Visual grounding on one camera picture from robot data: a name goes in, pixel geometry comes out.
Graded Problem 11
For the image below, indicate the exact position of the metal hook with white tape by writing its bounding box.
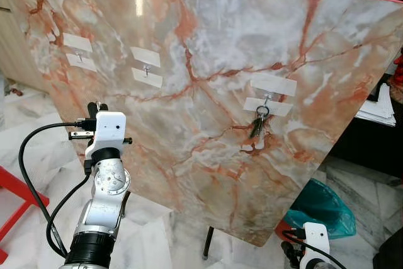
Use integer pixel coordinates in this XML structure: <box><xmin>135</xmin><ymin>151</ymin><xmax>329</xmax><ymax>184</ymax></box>
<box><xmin>243</xmin><ymin>72</ymin><xmax>298</xmax><ymax>118</ymax></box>
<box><xmin>62</xmin><ymin>32</ymin><xmax>99</xmax><ymax>74</ymax></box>
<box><xmin>129</xmin><ymin>46</ymin><xmax>164</xmax><ymax>89</ymax></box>

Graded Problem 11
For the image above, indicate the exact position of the teal plastic bin bag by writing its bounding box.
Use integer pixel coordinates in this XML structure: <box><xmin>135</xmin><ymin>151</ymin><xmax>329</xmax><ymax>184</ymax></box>
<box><xmin>282</xmin><ymin>177</ymin><xmax>357</xmax><ymax>241</ymax></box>

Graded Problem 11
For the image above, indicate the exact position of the red plastic stool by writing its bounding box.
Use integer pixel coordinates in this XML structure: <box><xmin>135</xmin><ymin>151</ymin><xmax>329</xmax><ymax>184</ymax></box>
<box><xmin>0</xmin><ymin>165</ymin><xmax>51</xmax><ymax>265</ymax></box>

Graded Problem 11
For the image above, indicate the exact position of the red figurine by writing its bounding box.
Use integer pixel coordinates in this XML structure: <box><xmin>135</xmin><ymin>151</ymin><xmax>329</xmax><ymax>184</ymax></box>
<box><xmin>390</xmin><ymin>55</ymin><xmax>403</xmax><ymax>103</ymax></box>

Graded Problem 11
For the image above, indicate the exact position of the white paper stack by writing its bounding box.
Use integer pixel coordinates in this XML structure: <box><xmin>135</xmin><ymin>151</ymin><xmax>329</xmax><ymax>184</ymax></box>
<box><xmin>355</xmin><ymin>82</ymin><xmax>399</xmax><ymax>126</ymax></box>

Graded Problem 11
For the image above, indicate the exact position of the black sideboard with white legs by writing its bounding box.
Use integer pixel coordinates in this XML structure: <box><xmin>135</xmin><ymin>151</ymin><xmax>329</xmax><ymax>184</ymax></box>
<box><xmin>327</xmin><ymin>71</ymin><xmax>403</xmax><ymax>178</ymax></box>

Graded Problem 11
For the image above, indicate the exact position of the black metal table leg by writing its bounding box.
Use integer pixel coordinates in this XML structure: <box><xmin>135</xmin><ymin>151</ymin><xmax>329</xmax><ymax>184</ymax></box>
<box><xmin>201</xmin><ymin>224</ymin><xmax>216</xmax><ymax>261</ymax></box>
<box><xmin>123</xmin><ymin>189</ymin><xmax>133</xmax><ymax>217</ymax></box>

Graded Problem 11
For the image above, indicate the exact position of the dark bulky object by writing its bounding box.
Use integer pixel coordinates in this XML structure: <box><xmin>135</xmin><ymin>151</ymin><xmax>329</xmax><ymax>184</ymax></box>
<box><xmin>372</xmin><ymin>230</ymin><xmax>403</xmax><ymax>269</ymax></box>

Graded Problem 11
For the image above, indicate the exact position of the marble pattern table top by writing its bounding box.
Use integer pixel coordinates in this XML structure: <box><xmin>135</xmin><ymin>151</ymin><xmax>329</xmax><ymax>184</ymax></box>
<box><xmin>0</xmin><ymin>0</ymin><xmax>403</xmax><ymax>248</ymax></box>

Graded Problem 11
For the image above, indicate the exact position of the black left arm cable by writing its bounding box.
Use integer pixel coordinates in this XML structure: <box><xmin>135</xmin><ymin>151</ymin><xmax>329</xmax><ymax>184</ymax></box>
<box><xmin>18</xmin><ymin>118</ymin><xmax>96</xmax><ymax>260</ymax></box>

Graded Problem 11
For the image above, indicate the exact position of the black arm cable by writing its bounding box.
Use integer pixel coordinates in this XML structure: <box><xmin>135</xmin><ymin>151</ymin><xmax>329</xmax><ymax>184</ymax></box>
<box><xmin>18</xmin><ymin>118</ymin><xmax>96</xmax><ymax>260</ymax></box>
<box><xmin>280</xmin><ymin>230</ymin><xmax>348</xmax><ymax>269</ymax></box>

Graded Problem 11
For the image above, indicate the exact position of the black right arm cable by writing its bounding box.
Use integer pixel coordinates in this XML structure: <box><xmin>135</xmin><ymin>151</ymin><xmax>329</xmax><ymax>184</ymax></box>
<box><xmin>280</xmin><ymin>230</ymin><xmax>348</xmax><ymax>269</ymax></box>

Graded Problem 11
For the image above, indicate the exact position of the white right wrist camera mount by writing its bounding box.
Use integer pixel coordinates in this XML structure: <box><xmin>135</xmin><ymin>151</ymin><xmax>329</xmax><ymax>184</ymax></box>
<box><xmin>300</xmin><ymin>221</ymin><xmax>330</xmax><ymax>269</ymax></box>

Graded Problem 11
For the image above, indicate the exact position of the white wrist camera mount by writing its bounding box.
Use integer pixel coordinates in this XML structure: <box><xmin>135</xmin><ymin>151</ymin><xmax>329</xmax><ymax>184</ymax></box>
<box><xmin>84</xmin><ymin>111</ymin><xmax>127</xmax><ymax>160</ymax></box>
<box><xmin>300</xmin><ymin>221</ymin><xmax>330</xmax><ymax>269</ymax></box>

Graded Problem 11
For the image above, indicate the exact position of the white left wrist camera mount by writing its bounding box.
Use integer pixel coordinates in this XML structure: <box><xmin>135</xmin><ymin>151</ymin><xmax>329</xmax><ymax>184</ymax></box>
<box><xmin>84</xmin><ymin>111</ymin><xmax>127</xmax><ymax>160</ymax></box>

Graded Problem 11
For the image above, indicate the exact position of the key bunch on large ring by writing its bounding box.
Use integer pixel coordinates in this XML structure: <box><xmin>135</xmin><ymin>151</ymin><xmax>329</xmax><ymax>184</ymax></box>
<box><xmin>247</xmin><ymin>105</ymin><xmax>273</xmax><ymax>142</ymax></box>

